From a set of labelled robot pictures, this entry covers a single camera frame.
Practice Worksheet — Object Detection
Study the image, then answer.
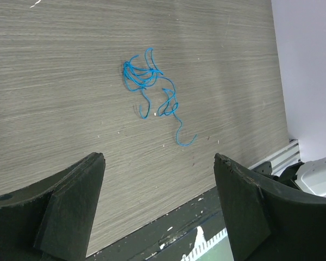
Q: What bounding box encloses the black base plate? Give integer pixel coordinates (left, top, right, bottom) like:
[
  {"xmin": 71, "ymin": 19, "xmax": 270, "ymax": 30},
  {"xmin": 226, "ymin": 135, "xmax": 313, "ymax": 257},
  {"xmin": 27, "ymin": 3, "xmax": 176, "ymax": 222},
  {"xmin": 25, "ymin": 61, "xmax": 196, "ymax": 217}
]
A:
[{"xmin": 87, "ymin": 187, "xmax": 225, "ymax": 260}]

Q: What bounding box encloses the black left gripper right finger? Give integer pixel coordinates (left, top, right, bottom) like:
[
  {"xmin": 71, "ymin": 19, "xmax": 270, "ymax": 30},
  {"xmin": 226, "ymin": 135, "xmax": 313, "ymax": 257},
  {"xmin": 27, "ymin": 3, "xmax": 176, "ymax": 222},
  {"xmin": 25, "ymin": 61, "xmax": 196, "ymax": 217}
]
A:
[{"xmin": 214, "ymin": 154, "xmax": 326, "ymax": 260}]

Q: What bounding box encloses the blue cable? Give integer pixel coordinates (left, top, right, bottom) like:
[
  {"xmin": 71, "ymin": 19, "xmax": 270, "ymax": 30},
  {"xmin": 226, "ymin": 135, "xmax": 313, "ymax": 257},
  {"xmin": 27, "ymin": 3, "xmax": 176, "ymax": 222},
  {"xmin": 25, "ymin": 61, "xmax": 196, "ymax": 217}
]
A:
[{"xmin": 123, "ymin": 47, "xmax": 198, "ymax": 147}]

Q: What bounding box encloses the white cable duct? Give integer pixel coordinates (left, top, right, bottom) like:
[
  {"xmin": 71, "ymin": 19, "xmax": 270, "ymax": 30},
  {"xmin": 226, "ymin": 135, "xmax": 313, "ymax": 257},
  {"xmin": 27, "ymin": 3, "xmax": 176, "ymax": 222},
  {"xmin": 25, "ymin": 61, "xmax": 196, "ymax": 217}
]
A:
[{"xmin": 181, "ymin": 226, "xmax": 228, "ymax": 261}]

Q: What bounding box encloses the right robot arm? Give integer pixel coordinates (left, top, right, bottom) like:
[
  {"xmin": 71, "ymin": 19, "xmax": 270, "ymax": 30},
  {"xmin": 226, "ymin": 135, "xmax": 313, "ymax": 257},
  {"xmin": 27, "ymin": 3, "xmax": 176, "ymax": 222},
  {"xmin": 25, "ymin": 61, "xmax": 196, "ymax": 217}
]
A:
[{"xmin": 251, "ymin": 152, "xmax": 326, "ymax": 197}]

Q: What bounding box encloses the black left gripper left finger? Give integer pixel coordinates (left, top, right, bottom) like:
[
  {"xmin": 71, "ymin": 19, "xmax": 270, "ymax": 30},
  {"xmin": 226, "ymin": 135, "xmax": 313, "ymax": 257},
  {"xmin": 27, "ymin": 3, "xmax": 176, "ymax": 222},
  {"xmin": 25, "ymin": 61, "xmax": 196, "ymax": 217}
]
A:
[{"xmin": 0, "ymin": 152, "xmax": 105, "ymax": 260}]

